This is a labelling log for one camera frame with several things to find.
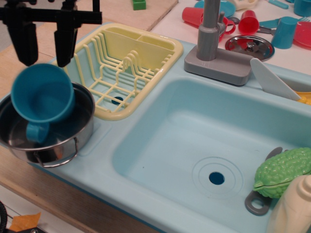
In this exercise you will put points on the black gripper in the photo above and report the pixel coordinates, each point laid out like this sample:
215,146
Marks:
24,37

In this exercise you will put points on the blue plastic cup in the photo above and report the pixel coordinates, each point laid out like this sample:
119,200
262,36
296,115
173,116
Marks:
42,94

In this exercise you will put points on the stainless steel pot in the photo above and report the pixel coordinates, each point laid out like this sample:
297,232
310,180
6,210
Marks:
64,140

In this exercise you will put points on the red plastic cup lying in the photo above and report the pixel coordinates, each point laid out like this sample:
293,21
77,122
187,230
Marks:
193,16

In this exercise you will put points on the red plastic cup upright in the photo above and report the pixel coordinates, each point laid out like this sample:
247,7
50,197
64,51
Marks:
249,23

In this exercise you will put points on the steel pot lid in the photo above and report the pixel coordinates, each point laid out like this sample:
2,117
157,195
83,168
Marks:
251,45

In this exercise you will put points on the blue upside-down cup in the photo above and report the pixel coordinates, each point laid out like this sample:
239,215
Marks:
284,34

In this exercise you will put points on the blue cup top right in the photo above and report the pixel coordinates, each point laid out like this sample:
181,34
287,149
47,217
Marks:
302,8

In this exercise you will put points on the yellow plastic dish rack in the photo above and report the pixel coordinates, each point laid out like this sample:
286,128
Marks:
120,65

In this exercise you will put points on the green toy block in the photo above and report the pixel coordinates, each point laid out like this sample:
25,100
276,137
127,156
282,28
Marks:
139,5

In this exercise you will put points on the wooden board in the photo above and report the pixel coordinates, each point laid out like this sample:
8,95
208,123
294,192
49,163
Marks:
122,11

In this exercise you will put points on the grey toy faucet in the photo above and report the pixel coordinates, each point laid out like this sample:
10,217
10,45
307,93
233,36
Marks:
207,60

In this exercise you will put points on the blue plastic plate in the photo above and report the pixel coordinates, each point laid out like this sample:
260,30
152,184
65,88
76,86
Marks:
225,6

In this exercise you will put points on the orange tape piece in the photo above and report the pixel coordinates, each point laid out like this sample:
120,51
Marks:
25,222

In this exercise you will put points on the light blue toy sink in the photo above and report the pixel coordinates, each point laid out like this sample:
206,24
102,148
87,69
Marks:
183,162

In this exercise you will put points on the cream plastic toy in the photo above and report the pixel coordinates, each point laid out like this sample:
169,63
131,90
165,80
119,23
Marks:
244,4

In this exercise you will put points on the blue plastic fork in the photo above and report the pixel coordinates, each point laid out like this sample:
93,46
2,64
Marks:
274,23

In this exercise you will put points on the green bitter melon toy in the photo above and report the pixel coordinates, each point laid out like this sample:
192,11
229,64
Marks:
275,174

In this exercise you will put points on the yellow corn toy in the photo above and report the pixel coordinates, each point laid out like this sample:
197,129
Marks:
305,97

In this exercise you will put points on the cream plastic bottle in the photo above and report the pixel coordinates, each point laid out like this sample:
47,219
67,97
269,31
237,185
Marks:
292,213

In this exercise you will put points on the red mug with handle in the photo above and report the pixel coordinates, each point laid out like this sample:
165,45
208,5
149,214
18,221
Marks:
230,28

